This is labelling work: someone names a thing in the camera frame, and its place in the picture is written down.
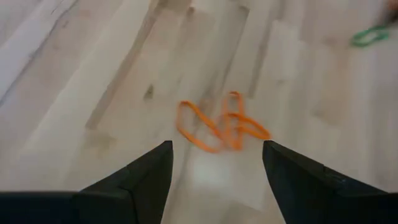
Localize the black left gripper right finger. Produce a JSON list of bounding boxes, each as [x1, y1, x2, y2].
[[262, 139, 398, 224]]

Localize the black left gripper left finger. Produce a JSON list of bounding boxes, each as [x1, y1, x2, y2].
[[0, 139, 174, 224]]

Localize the green rubber band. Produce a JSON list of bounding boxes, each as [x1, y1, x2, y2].
[[349, 24, 391, 49]]

